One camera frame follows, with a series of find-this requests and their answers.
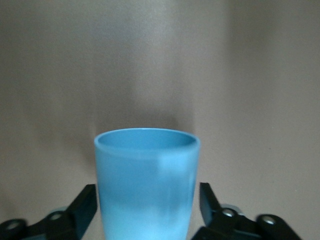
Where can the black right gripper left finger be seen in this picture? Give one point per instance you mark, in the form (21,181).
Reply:
(65,222)

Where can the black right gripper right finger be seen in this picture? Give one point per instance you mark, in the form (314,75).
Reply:
(225,225)

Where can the light blue plastic cup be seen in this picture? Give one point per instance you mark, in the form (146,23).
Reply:
(147,187)

